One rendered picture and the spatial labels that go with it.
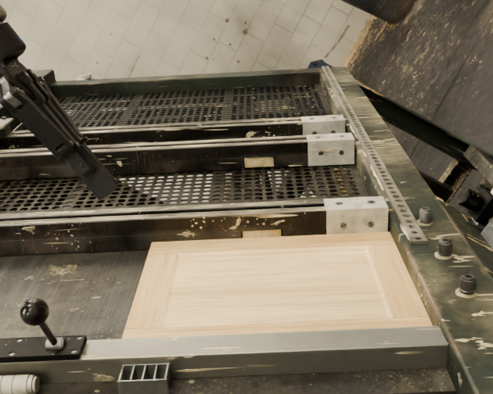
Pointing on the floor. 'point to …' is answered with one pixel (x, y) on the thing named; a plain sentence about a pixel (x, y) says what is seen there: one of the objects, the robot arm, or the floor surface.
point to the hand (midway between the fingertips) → (91, 171)
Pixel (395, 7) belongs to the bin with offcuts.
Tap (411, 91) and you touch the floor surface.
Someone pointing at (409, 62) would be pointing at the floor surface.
